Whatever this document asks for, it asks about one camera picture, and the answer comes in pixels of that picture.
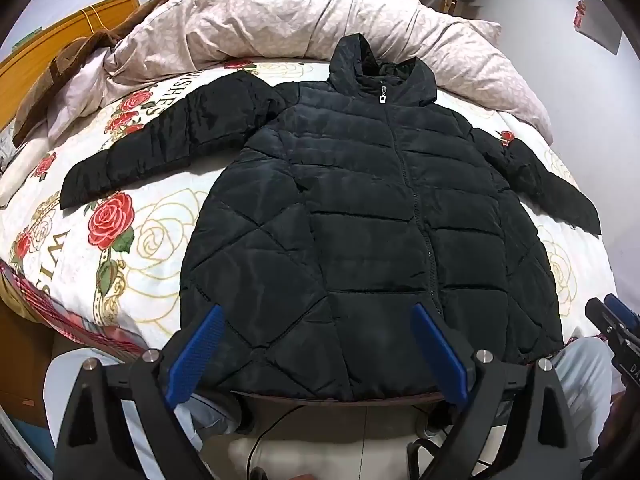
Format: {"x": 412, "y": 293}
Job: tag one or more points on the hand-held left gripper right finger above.
{"x": 440, "y": 355}

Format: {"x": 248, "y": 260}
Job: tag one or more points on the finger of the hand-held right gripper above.
{"x": 617, "y": 306}
{"x": 600, "y": 317}

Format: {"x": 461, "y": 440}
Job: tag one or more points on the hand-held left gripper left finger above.
{"x": 195, "y": 355}

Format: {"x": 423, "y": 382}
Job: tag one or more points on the black puffer jacket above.
{"x": 350, "y": 210}

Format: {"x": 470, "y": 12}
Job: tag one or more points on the rose printed blanket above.
{"x": 165, "y": 220}

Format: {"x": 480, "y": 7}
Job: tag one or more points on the white pillow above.
{"x": 25, "y": 170}

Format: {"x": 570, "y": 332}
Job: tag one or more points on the pale pink pillow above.
{"x": 85, "y": 90}

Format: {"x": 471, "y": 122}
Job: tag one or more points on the red hanging ornament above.
{"x": 580, "y": 12}

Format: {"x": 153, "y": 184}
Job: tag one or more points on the brown blanket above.
{"x": 70, "y": 60}

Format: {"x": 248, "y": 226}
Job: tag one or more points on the pale pink quilt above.
{"x": 275, "y": 20}

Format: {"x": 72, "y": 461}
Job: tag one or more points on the wooden headboard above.
{"x": 45, "y": 40}

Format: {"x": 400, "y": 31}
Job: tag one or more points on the green card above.
{"x": 24, "y": 40}

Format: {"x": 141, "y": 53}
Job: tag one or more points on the wooden bed frame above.
{"x": 20, "y": 360}

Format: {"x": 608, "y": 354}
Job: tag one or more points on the grey wall box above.
{"x": 600, "y": 25}

